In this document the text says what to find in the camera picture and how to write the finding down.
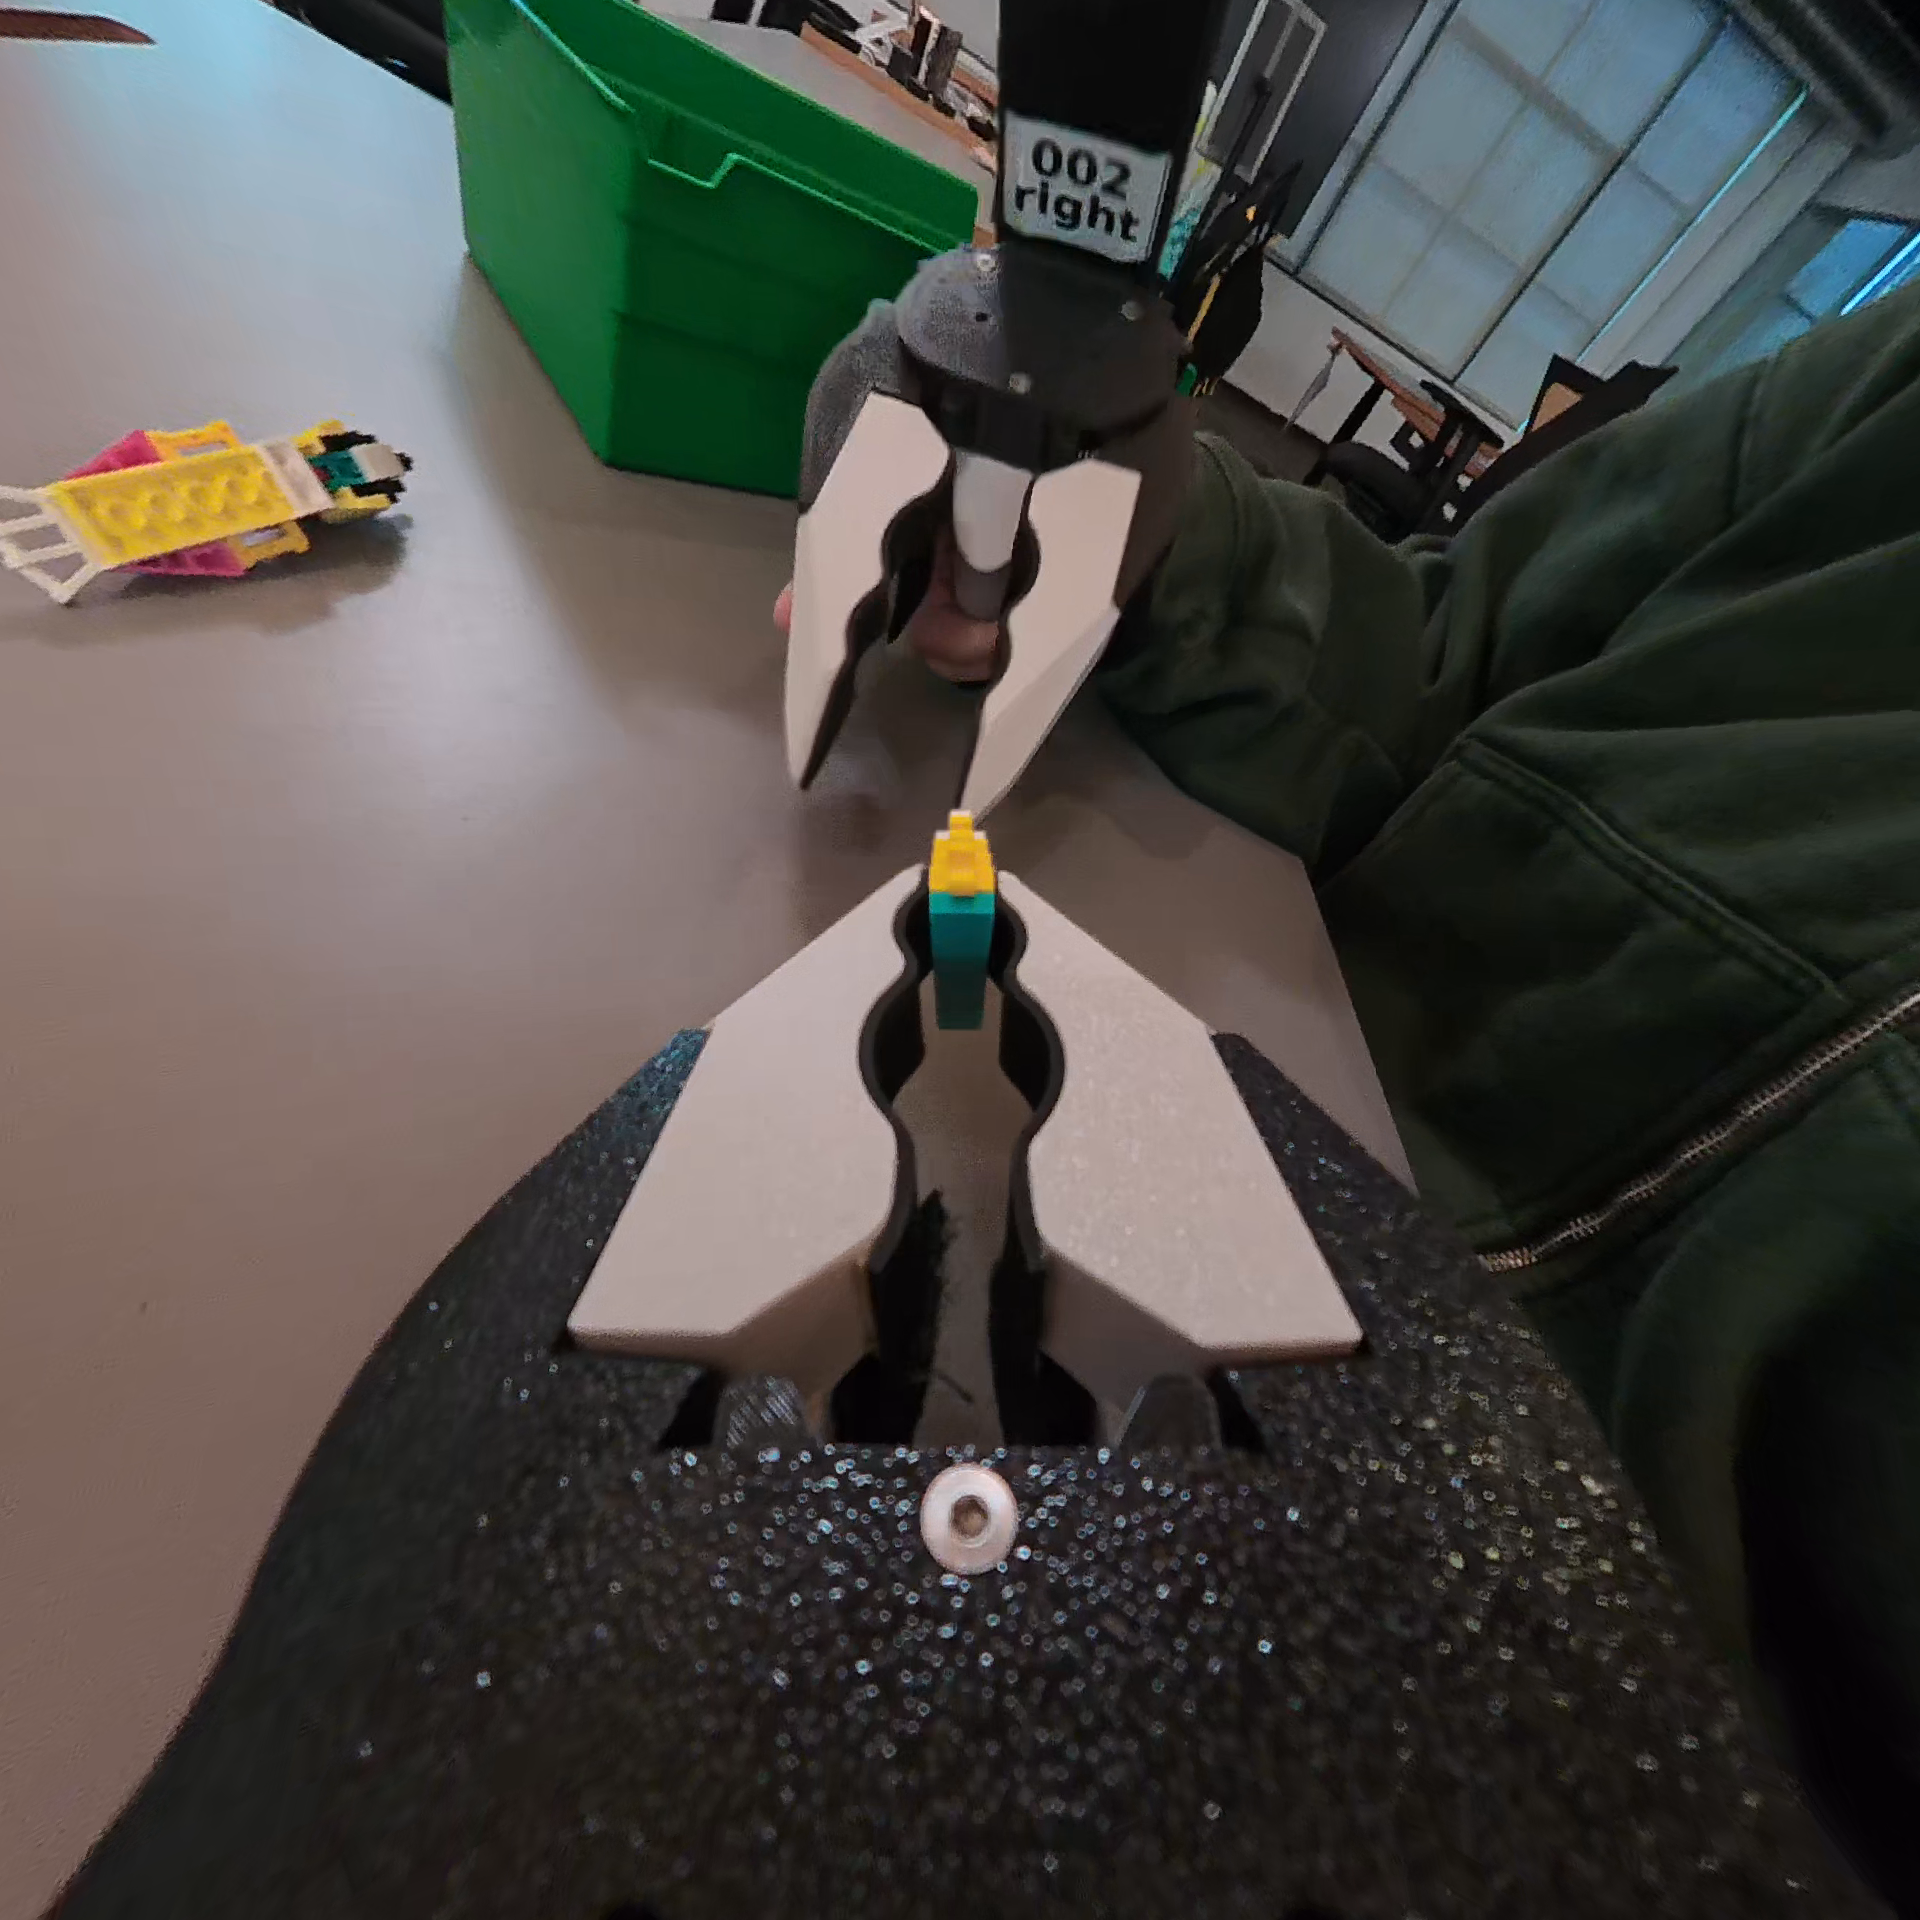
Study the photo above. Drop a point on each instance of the wooden side table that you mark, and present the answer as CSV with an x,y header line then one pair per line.
x,y
1389,377

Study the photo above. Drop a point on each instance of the yellow pink lego model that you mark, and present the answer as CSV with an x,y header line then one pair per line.
x,y
181,510

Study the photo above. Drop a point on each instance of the person's right hand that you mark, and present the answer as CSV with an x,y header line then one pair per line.
x,y
955,643

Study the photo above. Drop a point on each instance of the person's right forearm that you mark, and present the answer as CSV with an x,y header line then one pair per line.
x,y
1500,601

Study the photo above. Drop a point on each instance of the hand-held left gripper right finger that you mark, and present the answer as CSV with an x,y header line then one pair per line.
x,y
1172,1201

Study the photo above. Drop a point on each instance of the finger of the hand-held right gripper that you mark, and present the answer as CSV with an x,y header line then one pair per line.
x,y
839,571
1073,601

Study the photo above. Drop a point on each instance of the small yellow lego assembly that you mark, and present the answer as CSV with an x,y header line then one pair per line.
x,y
960,916

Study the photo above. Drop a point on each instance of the black wooden chair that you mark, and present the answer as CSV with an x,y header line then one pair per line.
x,y
1590,405

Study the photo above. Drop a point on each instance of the person's green jacket torso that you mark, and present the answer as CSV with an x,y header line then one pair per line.
x,y
1694,1201

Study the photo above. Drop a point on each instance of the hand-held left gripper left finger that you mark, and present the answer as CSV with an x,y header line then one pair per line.
x,y
750,1186

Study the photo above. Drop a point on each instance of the green plastic bin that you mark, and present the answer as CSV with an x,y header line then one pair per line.
x,y
662,270

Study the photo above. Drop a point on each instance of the frosted glass window wall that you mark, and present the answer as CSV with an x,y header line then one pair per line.
x,y
1531,181

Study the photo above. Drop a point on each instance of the black office chair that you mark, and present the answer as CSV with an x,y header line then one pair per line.
x,y
1403,489

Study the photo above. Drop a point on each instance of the brown strip on table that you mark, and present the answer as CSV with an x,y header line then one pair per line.
x,y
77,28

